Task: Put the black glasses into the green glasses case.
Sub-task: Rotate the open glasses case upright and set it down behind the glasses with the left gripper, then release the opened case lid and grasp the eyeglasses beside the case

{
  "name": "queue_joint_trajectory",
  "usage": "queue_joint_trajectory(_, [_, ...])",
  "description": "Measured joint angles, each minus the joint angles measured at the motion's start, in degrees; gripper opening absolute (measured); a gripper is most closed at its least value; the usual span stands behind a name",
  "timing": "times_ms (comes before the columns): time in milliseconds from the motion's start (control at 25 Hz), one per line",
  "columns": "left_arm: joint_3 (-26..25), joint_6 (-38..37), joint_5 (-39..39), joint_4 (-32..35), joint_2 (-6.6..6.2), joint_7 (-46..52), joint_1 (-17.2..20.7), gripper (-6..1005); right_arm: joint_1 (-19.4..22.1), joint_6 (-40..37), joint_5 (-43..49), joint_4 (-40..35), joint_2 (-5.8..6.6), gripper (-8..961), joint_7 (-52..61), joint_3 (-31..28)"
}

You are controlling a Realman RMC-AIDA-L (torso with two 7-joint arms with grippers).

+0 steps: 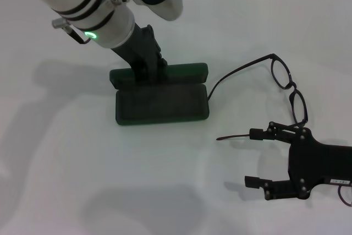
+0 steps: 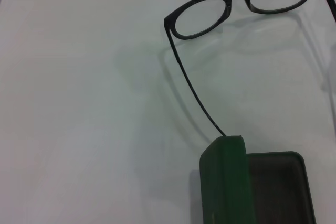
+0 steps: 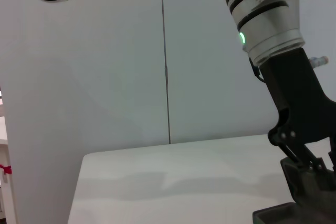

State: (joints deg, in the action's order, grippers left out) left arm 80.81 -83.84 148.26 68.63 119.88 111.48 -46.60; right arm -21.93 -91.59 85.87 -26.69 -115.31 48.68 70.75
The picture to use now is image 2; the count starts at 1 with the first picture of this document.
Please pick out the green glasses case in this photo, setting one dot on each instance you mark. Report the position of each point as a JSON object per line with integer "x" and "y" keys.
{"x": 223, "y": 182}

